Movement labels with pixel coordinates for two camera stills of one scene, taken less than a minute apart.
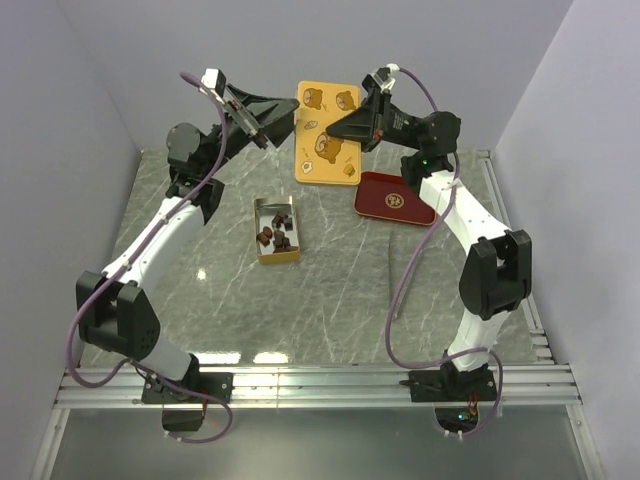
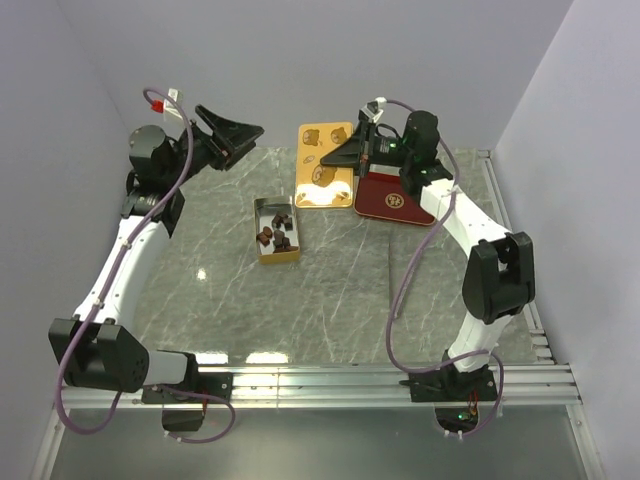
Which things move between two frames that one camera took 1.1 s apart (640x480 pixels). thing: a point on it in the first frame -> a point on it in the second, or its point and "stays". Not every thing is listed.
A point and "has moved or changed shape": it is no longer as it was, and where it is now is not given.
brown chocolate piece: x=261 y=237 stays
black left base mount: x=220 y=384 stays
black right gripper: x=368 y=124 -> x=350 y=152
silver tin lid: x=320 y=156 has moved or changed shape
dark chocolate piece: x=278 y=219 stays
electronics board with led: x=456 y=419 stays
